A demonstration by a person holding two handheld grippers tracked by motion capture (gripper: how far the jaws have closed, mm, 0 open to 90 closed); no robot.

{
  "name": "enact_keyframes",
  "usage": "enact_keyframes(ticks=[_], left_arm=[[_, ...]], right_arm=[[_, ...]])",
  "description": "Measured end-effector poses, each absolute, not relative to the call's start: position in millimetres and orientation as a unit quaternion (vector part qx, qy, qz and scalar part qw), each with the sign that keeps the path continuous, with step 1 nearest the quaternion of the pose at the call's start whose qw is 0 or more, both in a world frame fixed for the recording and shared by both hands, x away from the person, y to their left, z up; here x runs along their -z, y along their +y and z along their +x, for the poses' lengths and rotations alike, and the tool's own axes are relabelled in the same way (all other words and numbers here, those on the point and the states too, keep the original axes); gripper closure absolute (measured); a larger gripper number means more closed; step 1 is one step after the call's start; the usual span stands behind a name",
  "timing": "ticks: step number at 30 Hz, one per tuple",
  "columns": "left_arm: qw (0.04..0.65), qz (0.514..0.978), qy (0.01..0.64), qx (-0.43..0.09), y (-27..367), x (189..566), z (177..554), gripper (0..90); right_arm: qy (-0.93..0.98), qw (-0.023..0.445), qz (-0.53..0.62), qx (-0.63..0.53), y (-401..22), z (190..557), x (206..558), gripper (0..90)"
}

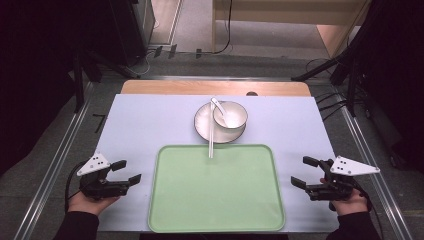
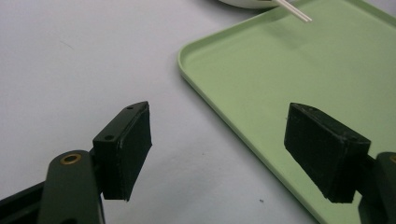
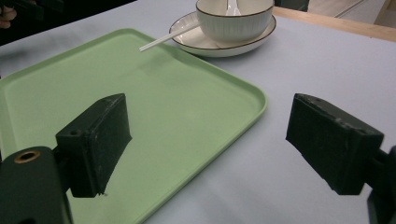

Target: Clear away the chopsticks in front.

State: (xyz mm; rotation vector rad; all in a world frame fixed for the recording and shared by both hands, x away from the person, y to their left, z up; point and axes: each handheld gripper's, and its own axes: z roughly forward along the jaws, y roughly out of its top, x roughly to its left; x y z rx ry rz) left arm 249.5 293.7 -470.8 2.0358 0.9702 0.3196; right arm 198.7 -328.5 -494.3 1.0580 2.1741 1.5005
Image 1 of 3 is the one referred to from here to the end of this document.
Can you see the green plastic tray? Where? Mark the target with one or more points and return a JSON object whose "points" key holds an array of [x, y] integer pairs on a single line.
{"points": [[216, 196]]}

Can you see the pale blue table mat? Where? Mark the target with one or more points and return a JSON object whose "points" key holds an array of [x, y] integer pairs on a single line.
{"points": [[140, 133]]}

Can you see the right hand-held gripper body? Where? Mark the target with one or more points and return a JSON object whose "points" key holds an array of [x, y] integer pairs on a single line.
{"points": [[335, 190]]}

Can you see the white bowl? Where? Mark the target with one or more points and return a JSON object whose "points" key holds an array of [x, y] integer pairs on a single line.
{"points": [[236, 117]]}

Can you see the person's right hand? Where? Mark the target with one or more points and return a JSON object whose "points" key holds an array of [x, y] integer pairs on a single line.
{"points": [[353, 205]]}

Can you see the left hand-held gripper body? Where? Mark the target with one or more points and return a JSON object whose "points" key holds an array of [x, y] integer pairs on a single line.
{"points": [[100, 188]]}

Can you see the white ceramic spoon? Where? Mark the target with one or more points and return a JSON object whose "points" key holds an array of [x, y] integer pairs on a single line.
{"points": [[220, 108]]}

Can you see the white plate with dark rim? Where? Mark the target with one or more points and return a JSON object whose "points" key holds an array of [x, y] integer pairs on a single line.
{"points": [[204, 125]]}

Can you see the black metal stand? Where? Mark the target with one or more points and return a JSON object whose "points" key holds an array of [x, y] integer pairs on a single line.
{"points": [[79, 86], [351, 80]]}

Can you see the light wooden desk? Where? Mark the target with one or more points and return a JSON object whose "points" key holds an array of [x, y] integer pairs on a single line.
{"points": [[286, 11]]}

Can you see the metal floor rail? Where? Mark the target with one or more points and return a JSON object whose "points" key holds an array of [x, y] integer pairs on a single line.
{"points": [[373, 156], [53, 166]]}

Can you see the person's left hand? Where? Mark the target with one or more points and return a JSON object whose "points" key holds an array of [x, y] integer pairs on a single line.
{"points": [[88, 204]]}

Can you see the dark cabinet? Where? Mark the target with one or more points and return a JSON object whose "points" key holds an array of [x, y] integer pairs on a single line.
{"points": [[131, 30]]}

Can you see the white chopstick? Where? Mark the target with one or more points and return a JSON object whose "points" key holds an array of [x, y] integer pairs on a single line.
{"points": [[210, 140]]}

